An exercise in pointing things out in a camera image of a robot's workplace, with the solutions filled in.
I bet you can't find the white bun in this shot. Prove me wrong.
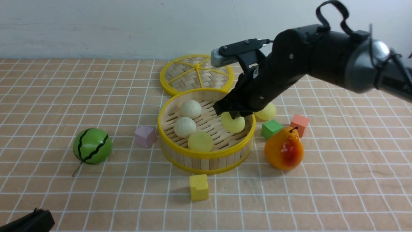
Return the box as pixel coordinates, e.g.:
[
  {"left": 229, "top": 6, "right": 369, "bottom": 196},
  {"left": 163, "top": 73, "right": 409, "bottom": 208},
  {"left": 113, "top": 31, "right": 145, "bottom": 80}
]
[
  {"left": 173, "top": 117, "right": 197, "bottom": 138},
  {"left": 180, "top": 100, "right": 202, "bottom": 119}
]

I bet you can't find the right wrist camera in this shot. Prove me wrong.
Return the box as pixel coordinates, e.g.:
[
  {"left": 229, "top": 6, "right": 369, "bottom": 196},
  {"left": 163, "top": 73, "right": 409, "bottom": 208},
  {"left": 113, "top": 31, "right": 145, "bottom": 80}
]
[{"left": 210, "top": 38, "right": 273, "bottom": 72}]

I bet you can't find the yellow foam block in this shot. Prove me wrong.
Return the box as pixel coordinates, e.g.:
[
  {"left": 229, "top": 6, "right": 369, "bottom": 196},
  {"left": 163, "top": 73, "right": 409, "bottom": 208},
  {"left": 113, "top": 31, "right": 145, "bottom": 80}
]
[{"left": 189, "top": 174, "right": 209, "bottom": 201}]

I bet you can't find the green foam cube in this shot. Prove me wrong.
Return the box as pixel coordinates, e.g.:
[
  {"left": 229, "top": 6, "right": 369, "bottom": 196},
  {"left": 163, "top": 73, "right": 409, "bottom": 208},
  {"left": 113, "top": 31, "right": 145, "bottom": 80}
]
[{"left": 261, "top": 119, "right": 284, "bottom": 140}]

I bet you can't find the green toy watermelon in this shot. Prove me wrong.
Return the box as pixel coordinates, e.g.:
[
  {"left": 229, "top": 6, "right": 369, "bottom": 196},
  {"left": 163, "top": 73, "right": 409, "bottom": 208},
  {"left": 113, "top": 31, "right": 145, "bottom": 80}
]
[{"left": 72, "top": 128, "right": 112, "bottom": 164}]

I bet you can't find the pale yellow bun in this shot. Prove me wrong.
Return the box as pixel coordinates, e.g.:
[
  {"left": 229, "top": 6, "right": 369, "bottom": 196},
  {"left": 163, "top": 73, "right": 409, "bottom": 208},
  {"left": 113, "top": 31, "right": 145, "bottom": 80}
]
[
  {"left": 187, "top": 131, "right": 213, "bottom": 152},
  {"left": 220, "top": 112, "right": 245, "bottom": 133},
  {"left": 254, "top": 102, "right": 276, "bottom": 121}
]

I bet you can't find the lilac foam cube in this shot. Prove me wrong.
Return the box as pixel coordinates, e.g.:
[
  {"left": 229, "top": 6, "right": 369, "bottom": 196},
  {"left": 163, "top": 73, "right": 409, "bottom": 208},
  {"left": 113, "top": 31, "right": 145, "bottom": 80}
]
[{"left": 135, "top": 125, "right": 157, "bottom": 149}]

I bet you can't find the bamboo steamer tray yellow rim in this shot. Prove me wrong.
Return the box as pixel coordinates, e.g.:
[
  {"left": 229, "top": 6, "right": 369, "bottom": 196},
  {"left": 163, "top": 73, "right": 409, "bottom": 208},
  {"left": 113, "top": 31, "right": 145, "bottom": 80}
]
[{"left": 157, "top": 88, "right": 256, "bottom": 175}]

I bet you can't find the orange red toy pear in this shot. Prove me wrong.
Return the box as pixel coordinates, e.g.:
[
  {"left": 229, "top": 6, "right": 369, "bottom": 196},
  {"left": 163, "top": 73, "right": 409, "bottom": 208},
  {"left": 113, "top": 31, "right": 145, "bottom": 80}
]
[{"left": 264, "top": 126, "right": 304, "bottom": 171}]

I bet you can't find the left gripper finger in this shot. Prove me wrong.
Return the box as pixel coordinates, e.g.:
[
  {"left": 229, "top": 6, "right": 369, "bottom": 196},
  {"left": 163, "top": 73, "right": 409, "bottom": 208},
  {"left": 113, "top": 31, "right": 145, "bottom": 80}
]
[{"left": 0, "top": 208, "right": 55, "bottom": 232}]

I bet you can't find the salmon pink foam cube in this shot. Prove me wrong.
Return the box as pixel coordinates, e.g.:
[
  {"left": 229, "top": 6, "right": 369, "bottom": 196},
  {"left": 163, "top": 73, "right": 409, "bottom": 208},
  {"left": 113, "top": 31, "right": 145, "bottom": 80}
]
[{"left": 290, "top": 114, "right": 310, "bottom": 138}]

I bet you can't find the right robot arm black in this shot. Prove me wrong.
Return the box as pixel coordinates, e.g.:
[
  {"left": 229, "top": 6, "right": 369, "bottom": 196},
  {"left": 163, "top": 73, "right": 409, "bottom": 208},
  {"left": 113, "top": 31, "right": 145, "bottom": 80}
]
[{"left": 210, "top": 0, "right": 412, "bottom": 119}]

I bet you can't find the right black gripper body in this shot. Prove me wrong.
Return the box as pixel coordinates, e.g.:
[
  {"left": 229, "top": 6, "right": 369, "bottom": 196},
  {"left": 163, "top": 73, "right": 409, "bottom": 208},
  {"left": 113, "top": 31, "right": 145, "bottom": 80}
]
[{"left": 213, "top": 28, "right": 311, "bottom": 120}]

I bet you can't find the yellow bamboo steamer lid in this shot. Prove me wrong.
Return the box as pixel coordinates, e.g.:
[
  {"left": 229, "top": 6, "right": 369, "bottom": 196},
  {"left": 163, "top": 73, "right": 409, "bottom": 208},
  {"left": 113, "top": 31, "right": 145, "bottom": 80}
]
[{"left": 159, "top": 54, "right": 234, "bottom": 96}]

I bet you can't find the checkered tan tablecloth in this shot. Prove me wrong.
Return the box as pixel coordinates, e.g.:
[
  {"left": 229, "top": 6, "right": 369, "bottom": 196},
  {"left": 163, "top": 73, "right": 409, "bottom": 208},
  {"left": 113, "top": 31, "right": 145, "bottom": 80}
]
[{"left": 0, "top": 59, "right": 411, "bottom": 232}]

